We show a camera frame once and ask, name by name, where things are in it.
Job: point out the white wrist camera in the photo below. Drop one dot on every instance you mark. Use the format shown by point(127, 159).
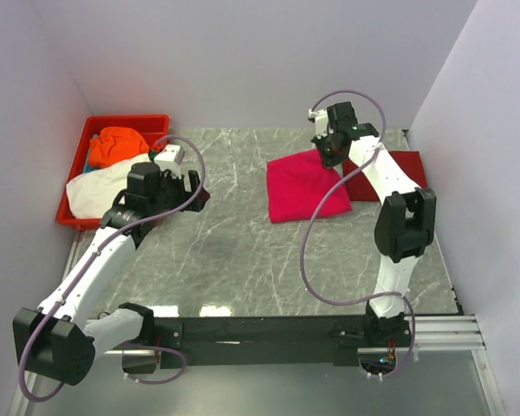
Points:
point(170, 159)
point(320, 120)

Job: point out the orange t-shirt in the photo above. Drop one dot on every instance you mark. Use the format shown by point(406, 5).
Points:
point(115, 144)

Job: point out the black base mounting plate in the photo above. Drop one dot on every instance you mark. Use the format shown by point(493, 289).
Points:
point(231, 340)

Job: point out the bright pink t-shirt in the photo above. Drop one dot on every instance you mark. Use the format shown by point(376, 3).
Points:
point(295, 186)

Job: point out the light blue t-shirt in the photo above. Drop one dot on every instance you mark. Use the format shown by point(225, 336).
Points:
point(87, 168)

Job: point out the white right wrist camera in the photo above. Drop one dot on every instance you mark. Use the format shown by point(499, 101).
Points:
point(320, 120)

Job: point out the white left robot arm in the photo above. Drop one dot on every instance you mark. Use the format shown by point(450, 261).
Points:
point(55, 339)

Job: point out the white t-shirt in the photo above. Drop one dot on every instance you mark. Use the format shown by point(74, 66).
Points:
point(91, 194)

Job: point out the red plastic bin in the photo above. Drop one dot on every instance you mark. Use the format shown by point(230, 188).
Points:
point(151, 126)

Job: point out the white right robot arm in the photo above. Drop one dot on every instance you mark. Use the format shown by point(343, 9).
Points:
point(405, 225)

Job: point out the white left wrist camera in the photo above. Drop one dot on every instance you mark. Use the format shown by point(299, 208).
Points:
point(170, 159)

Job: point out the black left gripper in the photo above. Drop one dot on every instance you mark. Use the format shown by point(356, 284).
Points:
point(185, 196)

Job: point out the aluminium extrusion rail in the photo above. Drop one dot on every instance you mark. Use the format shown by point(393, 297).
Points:
point(433, 334)

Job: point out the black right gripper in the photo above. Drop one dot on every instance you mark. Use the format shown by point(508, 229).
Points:
point(327, 161)

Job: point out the folded dark red t-shirt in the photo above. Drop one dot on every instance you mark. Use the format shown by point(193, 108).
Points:
point(391, 172)

